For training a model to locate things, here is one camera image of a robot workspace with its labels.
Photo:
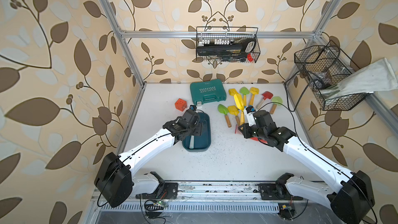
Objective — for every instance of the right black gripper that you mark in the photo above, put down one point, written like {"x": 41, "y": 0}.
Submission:
{"x": 245, "y": 130}

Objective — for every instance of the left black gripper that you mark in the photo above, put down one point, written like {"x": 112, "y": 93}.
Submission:
{"x": 199, "y": 127}

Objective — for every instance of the green trowel wooden handle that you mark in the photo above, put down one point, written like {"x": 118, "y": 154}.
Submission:
{"x": 276, "y": 101}

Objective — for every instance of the red shovel wooden handle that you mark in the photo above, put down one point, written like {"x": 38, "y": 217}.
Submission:
{"x": 265, "y": 96}

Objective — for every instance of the yellow square shovel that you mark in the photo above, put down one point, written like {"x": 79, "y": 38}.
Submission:
{"x": 234, "y": 111}

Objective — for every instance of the large yellow shovel yellow handle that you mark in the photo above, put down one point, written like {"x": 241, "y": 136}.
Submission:
{"x": 240, "y": 105}

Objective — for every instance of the yellow shovel wooden handle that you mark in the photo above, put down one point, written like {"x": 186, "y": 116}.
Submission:
{"x": 254, "y": 91}

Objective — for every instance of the green shovel orange handle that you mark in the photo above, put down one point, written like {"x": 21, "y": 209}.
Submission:
{"x": 244, "y": 91}

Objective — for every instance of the green round shovel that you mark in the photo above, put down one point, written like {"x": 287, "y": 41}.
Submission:
{"x": 224, "y": 110}

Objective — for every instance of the yellow shovel blue handle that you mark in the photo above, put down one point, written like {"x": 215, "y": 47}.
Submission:
{"x": 233, "y": 92}

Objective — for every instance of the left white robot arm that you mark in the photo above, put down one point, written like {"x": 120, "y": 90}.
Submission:
{"x": 118, "y": 178}

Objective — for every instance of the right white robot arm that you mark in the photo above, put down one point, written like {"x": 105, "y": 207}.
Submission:
{"x": 348, "y": 194}

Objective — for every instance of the light blue shovel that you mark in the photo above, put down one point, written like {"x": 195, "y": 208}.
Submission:
{"x": 192, "y": 141}

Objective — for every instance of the red cube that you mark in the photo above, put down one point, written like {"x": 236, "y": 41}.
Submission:
{"x": 181, "y": 105}

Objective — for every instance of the red work glove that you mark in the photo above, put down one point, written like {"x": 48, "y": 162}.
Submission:
{"x": 237, "y": 131}

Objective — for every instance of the green tool case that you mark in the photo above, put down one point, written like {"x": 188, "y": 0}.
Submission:
{"x": 207, "y": 92}

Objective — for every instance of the black handheld tool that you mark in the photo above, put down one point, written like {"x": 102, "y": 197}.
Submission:
{"x": 243, "y": 48}

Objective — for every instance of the white cloth bag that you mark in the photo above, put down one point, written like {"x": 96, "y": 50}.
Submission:
{"x": 378, "y": 76}

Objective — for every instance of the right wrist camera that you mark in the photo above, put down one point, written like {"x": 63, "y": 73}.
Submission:
{"x": 249, "y": 113}

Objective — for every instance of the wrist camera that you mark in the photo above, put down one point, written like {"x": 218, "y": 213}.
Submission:
{"x": 193, "y": 107}
{"x": 249, "y": 113}

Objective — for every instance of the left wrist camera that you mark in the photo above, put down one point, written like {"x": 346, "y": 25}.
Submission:
{"x": 193, "y": 107}

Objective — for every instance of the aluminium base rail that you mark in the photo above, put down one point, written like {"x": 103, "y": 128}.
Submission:
{"x": 256, "y": 197}

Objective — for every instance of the right wire basket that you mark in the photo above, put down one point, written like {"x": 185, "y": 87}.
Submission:
{"x": 322, "y": 68}

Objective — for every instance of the wire basket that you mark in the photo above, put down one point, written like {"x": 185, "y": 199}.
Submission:
{"x": 226, "y": 35}
{"x": 322, "y": 68}

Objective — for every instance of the back wire basket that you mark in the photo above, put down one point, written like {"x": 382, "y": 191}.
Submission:
{"x": 226, "y": 35}

